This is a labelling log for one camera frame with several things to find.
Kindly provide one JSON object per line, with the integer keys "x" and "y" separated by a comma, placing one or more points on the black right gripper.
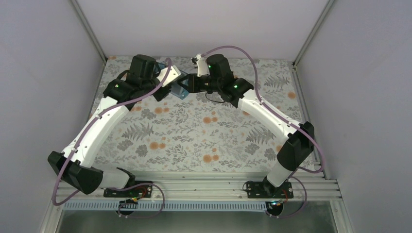
{"x": 192, "y": 87}

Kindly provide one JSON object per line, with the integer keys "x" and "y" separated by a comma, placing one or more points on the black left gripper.
{"x": 159, "y": 96}

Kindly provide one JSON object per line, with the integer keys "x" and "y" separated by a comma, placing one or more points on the blue card holder wallet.
{"x": 176, "y": 89}

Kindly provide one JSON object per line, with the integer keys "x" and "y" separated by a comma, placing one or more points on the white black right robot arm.
{"x": 214, "y": 75}

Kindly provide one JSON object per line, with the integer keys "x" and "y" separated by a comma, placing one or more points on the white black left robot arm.
{"x": 74, "y": 164}

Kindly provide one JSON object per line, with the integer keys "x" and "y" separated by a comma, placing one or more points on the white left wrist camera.
{"x": 173, "y": 74}

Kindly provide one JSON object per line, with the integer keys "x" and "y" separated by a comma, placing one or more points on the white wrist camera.
{"x": 173, "y": 74}
{"x": 200, "y": 63}

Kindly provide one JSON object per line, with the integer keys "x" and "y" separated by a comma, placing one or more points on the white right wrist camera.
{"x": 200, "y": 63}

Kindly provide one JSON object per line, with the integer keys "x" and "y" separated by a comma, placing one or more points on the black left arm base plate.
{"x": 137, "y": 189}

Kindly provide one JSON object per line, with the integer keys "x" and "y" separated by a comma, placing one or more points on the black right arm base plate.
{"x": 264, "y": 190}

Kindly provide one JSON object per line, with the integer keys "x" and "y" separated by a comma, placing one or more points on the white slotted cable duct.
{"x": 150, "y": 205}

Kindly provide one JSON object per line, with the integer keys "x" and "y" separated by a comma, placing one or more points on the aluminium rail base frame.
{"x": 228, "y": 186}

